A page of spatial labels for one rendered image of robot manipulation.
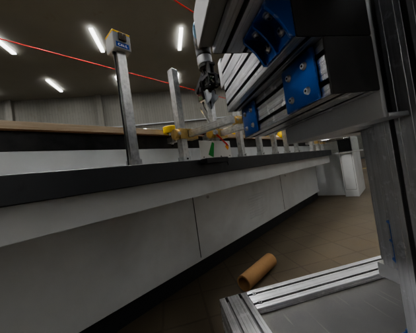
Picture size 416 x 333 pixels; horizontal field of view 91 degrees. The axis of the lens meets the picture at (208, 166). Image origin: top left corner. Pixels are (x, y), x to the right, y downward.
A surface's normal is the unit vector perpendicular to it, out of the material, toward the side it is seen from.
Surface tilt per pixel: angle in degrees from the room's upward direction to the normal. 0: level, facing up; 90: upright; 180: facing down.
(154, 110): 90
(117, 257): 90
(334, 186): 90
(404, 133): 90
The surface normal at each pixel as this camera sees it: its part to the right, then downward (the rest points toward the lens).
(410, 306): -0.97, 0.14
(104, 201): 0.72, -0.12
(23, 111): 0.18, -0.05
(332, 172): -0.68, 0.08
